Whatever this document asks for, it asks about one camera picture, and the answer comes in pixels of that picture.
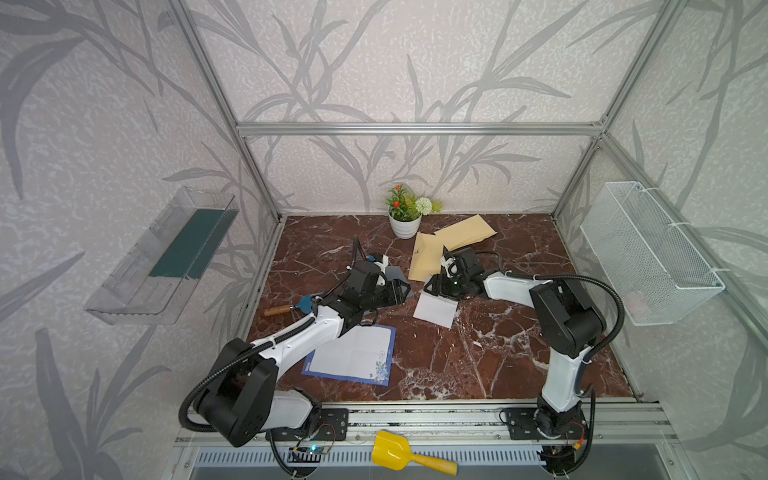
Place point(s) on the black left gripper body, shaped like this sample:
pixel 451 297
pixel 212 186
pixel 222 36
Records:
pixel 380 297

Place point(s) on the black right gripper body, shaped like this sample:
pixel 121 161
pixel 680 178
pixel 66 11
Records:
pixel 453 287

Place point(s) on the cream yellow envelope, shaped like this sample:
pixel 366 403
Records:
pixel 426 257
pixel 466 232

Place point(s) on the red bordered pink letter paper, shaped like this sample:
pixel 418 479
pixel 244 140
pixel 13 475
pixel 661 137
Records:
pixel 436 310

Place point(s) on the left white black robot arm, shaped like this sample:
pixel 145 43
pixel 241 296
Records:
pixel 238 398

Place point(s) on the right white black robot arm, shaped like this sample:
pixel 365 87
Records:
pixel 569 319

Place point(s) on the grey-blue paper envelope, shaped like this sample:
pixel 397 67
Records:
pixel 396 275

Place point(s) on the blue floral letter paper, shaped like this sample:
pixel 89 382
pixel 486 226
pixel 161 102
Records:
pixel 362 355

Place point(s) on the white ribbed flower pot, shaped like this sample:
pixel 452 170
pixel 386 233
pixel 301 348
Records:
pixel 405 229

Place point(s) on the artificial flower plant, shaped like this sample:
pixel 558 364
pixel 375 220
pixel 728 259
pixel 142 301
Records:
pixel 405 206

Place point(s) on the yellow plastic scoop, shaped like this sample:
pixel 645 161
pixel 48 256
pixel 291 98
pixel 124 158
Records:
pixel 393 452

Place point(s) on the green circuit board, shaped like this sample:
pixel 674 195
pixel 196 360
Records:
pixel 312 453

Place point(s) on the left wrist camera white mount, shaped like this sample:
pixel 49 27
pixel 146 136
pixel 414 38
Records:
pixel 380 260

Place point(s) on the teal handled tool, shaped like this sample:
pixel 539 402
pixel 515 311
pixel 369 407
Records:
pixel 304 305

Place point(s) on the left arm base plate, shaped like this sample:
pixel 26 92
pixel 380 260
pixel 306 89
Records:
pixel 324 424

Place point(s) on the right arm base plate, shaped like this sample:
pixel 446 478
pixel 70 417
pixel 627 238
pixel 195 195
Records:
pixel 526 423

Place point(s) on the white wire mesh basket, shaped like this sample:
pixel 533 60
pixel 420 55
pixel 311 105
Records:
pixel 651 263

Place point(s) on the clear acrylic wall shelf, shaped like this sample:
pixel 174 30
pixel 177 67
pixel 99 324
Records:
pixel 158 276

